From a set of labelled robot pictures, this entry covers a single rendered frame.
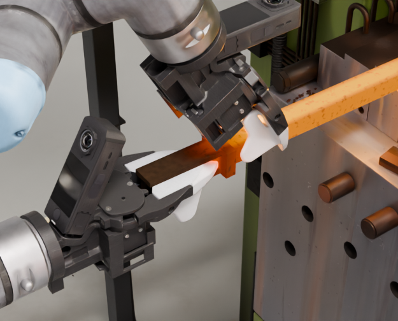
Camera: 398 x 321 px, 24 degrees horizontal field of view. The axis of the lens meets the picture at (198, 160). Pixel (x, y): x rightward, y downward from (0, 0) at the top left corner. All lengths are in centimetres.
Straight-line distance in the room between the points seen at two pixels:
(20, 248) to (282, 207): 54
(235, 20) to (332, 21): 52
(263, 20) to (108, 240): 26
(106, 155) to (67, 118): 185
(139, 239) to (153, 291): 126
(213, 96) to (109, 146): 11
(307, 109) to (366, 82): 9
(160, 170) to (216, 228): 140
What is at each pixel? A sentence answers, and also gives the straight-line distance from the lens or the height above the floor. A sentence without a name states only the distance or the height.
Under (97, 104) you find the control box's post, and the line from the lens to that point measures 164.
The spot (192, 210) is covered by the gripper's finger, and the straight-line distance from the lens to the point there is 98.
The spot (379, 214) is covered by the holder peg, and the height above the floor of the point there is 88.
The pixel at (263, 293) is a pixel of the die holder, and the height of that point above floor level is 53.
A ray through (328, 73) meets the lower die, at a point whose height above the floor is 95.
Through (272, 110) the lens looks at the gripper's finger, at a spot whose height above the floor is 107.
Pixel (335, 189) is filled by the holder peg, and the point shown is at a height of 88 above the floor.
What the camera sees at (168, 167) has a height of 102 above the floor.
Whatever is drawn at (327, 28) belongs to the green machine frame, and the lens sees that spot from 143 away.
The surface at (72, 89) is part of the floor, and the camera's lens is 284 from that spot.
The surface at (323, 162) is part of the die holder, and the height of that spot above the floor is 87.
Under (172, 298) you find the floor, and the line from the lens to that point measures 219.
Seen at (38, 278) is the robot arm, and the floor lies 99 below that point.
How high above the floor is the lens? 163
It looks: 40 degrees down
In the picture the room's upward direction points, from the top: straight up
